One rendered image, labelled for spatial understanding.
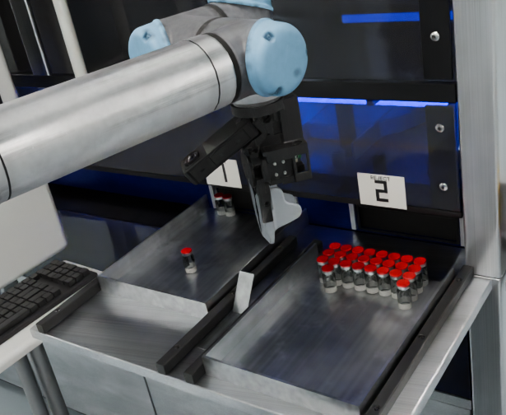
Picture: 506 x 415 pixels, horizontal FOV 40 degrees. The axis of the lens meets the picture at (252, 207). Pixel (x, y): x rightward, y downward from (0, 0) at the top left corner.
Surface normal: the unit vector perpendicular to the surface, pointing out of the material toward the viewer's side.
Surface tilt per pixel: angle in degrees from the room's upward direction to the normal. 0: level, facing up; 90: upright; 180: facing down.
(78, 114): 65
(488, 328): 90
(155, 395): 90
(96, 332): 0
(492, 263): 90
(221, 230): 0
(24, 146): 72
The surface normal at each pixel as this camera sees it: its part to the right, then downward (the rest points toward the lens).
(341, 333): -0.18, -0.88
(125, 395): -0.55, 0.46
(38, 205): 0.79, 0.14
